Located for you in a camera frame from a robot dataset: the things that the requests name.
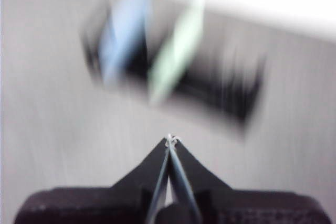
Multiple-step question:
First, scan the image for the blue round plate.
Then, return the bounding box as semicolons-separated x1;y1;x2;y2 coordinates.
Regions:
97;0;153;86

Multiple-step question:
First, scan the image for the green round plate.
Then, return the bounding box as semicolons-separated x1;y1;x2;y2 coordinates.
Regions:
146;0;206;105

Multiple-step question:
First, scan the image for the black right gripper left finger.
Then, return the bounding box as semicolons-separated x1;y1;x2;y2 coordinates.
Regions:
14;134;171;224

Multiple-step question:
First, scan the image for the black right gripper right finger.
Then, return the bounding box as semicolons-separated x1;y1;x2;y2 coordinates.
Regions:
170;134;330;224

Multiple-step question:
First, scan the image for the black plate rack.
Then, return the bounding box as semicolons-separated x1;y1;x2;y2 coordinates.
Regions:
80;5;266;137

